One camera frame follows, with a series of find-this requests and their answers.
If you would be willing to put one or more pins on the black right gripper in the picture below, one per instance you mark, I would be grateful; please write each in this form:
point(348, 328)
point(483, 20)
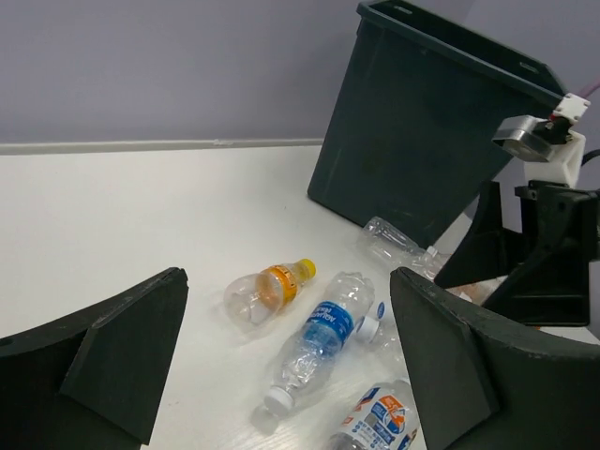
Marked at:
point(560, 234)

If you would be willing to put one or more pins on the small bottle yellow cap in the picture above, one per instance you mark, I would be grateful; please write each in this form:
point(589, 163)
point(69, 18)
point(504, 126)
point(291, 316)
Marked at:
point(254, 300)

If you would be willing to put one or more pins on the crushed bottle blue label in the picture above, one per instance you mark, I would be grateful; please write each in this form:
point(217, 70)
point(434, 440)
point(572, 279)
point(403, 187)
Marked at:
point(307, 359)

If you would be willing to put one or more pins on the clear bottle white cap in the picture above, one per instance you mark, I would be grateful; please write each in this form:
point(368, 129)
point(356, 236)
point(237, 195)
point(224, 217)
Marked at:
point(378, 333)

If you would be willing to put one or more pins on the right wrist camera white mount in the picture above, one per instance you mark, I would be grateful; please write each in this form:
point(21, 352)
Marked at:
point(551, 150)

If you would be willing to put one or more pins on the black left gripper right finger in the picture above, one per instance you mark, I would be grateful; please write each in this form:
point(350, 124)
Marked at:
point(482, 381)

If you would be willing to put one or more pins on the clear bottle near bin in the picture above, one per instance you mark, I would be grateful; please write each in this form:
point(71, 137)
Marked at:
point(387, 246)

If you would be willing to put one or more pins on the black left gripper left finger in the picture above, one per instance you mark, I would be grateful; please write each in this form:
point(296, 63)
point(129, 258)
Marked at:
point(93, 379)

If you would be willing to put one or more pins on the dark green plastic bin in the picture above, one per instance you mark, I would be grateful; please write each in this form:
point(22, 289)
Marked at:
point(410, 138)

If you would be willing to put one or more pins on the clear bottle orange blue label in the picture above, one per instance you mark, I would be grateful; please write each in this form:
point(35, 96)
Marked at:
point(384, 418)

